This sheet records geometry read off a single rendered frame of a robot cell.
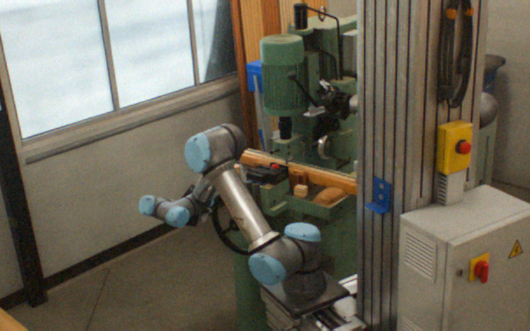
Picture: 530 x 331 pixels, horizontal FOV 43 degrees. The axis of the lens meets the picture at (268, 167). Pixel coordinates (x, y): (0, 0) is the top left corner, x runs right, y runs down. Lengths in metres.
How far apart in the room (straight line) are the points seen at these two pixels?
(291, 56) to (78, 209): 1.79
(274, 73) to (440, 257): 1.20
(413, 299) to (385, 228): 0.23
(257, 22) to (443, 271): 2.83
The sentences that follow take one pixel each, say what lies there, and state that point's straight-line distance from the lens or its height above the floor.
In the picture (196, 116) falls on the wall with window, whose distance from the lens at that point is 4.33.
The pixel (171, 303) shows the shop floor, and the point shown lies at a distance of 3.76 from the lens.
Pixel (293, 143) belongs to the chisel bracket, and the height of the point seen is 1.05.
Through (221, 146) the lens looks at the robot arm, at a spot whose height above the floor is 1.33.
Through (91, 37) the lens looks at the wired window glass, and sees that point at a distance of 3.88.
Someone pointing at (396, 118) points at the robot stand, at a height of 1.48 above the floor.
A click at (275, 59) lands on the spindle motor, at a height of 1.44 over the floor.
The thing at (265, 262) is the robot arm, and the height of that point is 1.02.
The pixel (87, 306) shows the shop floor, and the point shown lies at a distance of 3.88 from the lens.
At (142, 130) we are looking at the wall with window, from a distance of 4.08.
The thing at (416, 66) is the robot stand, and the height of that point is 1.64.
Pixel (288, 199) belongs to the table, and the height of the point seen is 0.88.
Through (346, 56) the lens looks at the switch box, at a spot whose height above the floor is 1.39.
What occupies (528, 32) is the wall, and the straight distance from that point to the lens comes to 4.72.
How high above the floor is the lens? 2.11
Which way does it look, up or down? 23 degrees down
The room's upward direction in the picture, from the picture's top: 3 degrees counter-clockwise
